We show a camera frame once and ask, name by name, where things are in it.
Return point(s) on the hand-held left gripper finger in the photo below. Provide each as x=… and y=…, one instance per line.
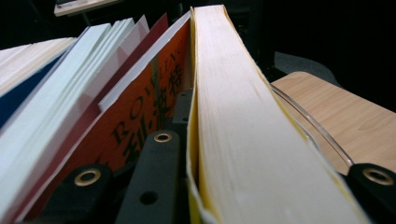
x=183, y=109

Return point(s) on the yellow cover book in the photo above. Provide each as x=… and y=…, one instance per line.
x=249, y=124

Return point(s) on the red blue illustrated book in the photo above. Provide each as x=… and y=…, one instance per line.
x=93, y=149

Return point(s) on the clear acrylic bookend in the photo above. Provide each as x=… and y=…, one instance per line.
x=325, y=146

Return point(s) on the blue cover book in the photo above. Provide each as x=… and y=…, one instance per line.
x=15, y=99

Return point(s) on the white-legged desk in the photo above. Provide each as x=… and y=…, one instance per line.
x=77, y=6

